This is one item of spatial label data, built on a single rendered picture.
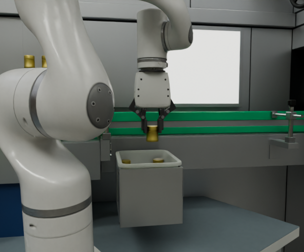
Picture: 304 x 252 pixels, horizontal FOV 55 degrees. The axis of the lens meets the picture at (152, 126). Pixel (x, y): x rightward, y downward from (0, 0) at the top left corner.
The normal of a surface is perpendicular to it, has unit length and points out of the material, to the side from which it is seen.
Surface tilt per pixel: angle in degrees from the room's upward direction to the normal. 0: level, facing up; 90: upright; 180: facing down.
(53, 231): 95
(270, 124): 90
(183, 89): 90
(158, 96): 94
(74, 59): 65
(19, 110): 100
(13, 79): 52
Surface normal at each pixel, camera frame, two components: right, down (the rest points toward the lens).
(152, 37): -0.29, 0.15
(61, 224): 0.36, 0.15
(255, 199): 0.16, 0.08
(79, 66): 0.61, -0.36
